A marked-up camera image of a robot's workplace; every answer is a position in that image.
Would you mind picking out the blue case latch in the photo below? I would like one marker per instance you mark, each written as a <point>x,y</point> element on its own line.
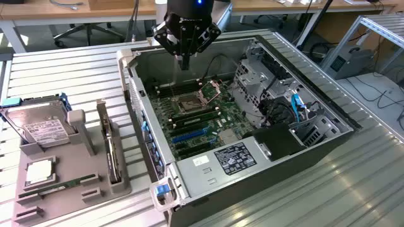
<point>161,190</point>

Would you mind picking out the green motherboard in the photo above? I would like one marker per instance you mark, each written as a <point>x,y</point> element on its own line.
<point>232,114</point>

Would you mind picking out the aluminium frame slat table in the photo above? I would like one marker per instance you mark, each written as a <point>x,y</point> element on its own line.
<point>382,26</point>

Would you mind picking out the office chair base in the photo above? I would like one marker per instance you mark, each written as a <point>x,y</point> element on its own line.
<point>268,17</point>
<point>89,29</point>

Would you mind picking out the green RAM stick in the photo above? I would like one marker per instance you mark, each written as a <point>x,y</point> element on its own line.
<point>190,121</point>
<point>73,181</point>

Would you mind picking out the black RAM slot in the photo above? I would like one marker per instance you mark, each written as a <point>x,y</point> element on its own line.
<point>181,92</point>
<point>181,86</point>
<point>181,83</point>
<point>181,89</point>

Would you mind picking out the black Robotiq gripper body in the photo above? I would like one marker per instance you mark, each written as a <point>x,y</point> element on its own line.
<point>189,14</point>

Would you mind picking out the grey power supply unit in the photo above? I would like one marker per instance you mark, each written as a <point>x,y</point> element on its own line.
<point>205,175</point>

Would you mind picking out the CPU socket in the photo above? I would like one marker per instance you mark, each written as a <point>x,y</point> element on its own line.
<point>189,105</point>

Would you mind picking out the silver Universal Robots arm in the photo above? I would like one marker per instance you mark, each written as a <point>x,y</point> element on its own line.
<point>225,16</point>

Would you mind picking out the silver disk bay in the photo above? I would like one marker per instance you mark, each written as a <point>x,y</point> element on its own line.
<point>314,132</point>

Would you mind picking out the grey plastic parts rack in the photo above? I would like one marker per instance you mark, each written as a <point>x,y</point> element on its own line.
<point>72,165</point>

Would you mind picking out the silver hard disk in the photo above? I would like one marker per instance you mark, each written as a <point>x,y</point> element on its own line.
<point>44,127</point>

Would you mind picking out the silver chipset heatsink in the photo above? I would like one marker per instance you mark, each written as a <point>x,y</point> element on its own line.
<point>228,137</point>

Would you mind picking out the open black PC case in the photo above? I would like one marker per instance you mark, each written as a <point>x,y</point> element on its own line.
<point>284,170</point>

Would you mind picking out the black slanted pole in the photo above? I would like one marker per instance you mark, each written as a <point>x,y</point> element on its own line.
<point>314,21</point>

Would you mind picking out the black expansion slot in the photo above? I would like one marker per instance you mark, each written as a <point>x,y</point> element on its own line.
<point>193,153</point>
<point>192,146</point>
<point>185,129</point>

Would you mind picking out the brown cardboard box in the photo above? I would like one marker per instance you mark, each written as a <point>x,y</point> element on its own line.
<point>106,4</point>

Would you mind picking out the graphics card with black cooler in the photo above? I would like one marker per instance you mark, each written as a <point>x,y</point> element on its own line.
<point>112,160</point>

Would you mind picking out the hard disk drive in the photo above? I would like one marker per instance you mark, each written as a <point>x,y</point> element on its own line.
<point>9,103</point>

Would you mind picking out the silver CPU chip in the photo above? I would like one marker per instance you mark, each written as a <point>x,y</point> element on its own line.
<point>38,172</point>

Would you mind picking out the blue expansion slot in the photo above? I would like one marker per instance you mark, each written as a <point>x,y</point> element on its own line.
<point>188,136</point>

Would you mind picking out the black plastic shroud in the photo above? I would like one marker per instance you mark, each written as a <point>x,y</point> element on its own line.
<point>277,143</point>

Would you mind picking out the metal socket cover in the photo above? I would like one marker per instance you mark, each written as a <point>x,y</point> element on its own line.
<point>210,92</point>

